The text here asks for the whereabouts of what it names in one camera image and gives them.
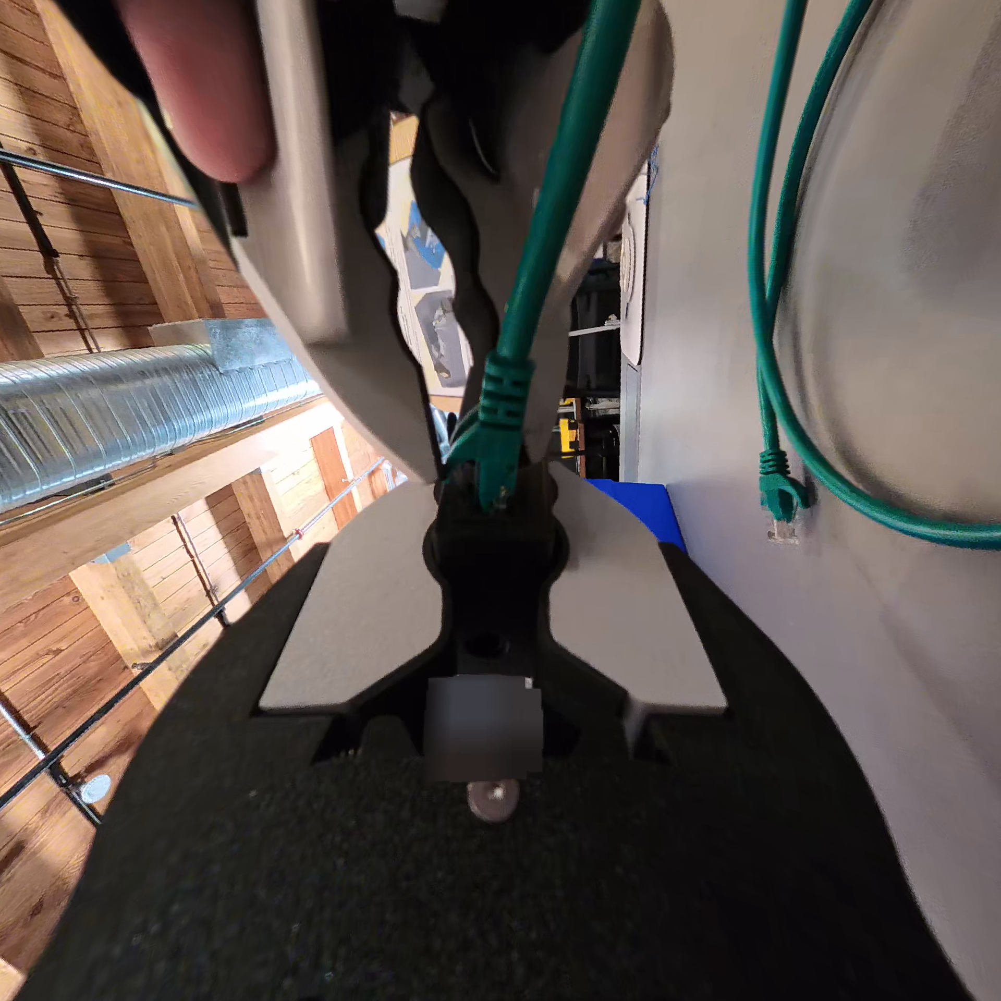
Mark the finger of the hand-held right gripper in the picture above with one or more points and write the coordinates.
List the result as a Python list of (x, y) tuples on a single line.
[(618, 117), (313, 234)]

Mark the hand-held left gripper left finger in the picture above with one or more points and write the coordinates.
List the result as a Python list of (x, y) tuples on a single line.
[(360, 618)]

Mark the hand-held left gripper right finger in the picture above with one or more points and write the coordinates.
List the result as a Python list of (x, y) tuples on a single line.
[(633, 618)]

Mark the black network switch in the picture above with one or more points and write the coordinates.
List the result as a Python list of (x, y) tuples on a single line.
[(493, 563)]

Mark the person's right hand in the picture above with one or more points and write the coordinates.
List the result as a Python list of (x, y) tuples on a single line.
[(203, 78)]

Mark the blue thread scrap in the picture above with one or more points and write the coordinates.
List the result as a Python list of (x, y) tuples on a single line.
[(653, 172)]

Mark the blue plastic bin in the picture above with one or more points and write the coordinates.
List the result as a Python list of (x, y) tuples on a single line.
[(641, 508)]

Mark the silver ventilation duct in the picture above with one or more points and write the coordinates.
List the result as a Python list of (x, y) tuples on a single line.
[(117, 414)]

